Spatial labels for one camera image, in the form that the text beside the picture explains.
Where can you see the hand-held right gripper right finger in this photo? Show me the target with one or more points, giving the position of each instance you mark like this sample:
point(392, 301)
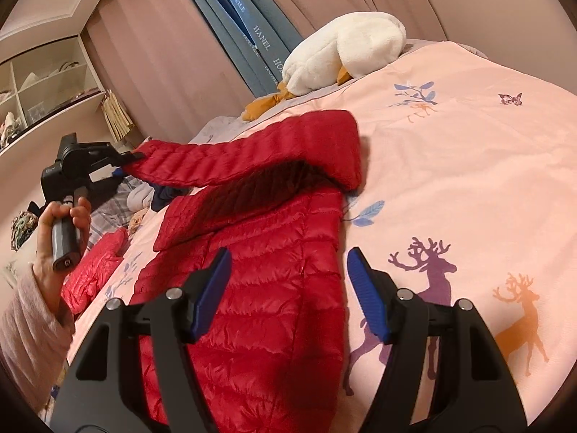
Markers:
point(367, 295)

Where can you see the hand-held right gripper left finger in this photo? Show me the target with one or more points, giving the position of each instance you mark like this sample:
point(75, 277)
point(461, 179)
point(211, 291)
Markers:
point(212, 295)

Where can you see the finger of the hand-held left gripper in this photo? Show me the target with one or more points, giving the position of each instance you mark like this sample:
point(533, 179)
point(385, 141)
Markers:
point(118, 173)
point(128, 157)

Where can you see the dark red down jacket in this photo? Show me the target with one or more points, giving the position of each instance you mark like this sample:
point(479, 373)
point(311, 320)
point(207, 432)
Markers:
point(270, 257)

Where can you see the person's left forearm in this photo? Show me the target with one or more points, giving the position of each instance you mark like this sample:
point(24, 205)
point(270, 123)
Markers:
point(31, 347)

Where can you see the person's left hand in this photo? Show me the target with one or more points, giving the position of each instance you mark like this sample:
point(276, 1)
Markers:
point(49, 275)

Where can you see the grey cloth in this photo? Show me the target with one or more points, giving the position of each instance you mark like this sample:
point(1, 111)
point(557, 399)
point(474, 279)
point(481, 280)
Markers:
point(140, 197)

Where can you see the plaid pillow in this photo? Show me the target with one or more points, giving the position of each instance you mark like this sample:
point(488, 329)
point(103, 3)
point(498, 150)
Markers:
point(110, 211)

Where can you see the beige fringed hanging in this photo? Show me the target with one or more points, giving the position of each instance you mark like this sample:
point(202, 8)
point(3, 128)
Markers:
point(117, 117)

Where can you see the navy blue garment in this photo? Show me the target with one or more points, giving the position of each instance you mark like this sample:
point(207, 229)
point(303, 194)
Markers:
point(162, 198)

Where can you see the peach printed cloth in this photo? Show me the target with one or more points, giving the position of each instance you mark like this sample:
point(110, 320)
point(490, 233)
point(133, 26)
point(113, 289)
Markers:
point(136, 222)

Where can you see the patterned fabric bag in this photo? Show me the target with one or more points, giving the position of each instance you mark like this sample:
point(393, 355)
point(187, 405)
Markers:
point(23, 231)

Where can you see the white shelf cabinet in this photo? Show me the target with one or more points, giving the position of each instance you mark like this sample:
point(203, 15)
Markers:
point(95, 76)

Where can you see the white folded cloth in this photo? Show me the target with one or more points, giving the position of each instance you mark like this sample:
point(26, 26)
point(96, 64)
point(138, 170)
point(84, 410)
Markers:
point(32, 80)

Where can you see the bright red down jacket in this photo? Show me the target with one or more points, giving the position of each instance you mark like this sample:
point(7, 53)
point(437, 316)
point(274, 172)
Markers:
point(94, 264)

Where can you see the pink curtain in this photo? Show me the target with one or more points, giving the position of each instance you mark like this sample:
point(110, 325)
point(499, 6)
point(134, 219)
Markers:
point(180, 67)

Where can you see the pink deer-print duvet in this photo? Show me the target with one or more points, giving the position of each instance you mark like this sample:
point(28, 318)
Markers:
point(473, 167)

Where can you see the white goose plush toy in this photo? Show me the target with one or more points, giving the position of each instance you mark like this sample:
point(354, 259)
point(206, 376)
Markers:
point(342, 49)

